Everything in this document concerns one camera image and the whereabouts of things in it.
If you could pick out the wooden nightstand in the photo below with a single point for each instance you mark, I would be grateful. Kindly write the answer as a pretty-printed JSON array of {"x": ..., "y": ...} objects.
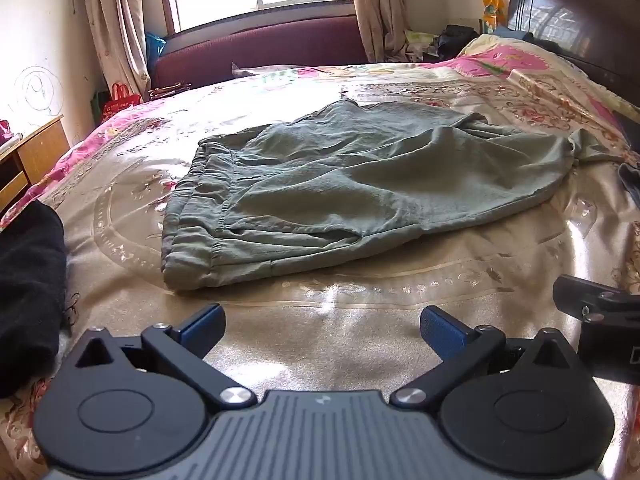
[{"x": 35, "y": 155}]

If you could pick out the white green paper packet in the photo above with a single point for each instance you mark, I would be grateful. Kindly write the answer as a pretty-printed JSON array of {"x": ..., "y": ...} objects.
[{"x": 419, "y": 40}]

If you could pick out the floral satin bedspread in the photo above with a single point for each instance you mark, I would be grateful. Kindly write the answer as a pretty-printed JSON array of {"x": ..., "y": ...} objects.
[{"x": 350, "y": 320}]

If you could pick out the orange yellow packet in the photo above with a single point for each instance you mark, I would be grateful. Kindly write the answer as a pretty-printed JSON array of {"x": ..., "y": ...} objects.
[{"x": 491, "y": 12}]

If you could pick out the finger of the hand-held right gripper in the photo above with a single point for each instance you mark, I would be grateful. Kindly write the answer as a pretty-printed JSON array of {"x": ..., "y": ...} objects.
[{"x": 575, "y": 297}]

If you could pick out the maroon sofa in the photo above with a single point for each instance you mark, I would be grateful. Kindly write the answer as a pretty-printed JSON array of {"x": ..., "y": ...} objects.
[{"x": 260, "y": 45}]

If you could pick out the blue plastic bag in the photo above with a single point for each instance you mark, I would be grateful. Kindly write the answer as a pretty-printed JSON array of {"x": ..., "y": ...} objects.
[{"x": 154, "y": 50}]

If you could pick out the blue cloth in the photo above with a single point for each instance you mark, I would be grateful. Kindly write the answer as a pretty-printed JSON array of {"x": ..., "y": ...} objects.
[{"x": 520, "y": 36}]

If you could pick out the green pants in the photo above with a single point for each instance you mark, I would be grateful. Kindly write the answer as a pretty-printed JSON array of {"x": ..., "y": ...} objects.
[{"x": 350, "y": 185}]

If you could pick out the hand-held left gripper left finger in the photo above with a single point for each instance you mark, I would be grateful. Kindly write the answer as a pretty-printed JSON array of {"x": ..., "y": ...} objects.
[{"x": 205, "y": 327}]

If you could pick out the grey jeans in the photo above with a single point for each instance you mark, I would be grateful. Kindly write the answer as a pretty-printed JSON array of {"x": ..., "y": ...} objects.
[{"x": 631, "y": 180}]

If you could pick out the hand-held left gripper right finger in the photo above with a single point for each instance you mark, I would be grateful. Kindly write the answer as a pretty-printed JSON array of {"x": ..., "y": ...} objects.
[{"x": 442, "y": 332}]

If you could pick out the dark wooden headboard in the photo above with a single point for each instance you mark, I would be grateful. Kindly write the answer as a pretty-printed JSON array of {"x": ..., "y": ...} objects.
[{"x": 575, "y": 15}]

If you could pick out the black knit cloth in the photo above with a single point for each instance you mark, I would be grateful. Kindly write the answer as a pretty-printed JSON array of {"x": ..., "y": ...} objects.
[{"x": 30, "y": 285}]

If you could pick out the pile of dark clothes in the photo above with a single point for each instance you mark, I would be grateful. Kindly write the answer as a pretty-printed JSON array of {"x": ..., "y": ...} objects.
[{"x": 452, "y": 40}]

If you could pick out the red bag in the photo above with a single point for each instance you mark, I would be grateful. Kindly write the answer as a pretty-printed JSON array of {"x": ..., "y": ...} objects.
[{"x": 120, "y": 102}]

